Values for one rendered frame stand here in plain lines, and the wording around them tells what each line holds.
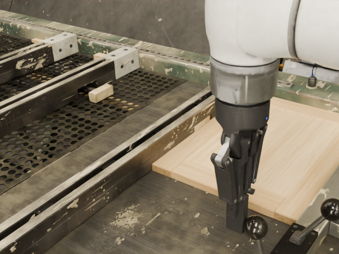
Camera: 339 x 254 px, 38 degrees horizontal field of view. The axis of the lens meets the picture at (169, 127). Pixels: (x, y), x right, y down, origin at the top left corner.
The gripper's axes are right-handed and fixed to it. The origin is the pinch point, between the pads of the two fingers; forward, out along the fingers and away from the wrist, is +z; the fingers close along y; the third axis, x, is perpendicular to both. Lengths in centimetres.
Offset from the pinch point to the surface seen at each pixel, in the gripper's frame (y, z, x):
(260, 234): 1.2, 1.5, 4.8
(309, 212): -21.4, 12.7, 4.6
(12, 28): -69, 14, -147
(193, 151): -30.5, 14.9, -28.4
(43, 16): -156, 44, -235
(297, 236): -11.5, 10.6, 6.2
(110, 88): -46, 14, -70
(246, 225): 1.3, 0.6, 2.5
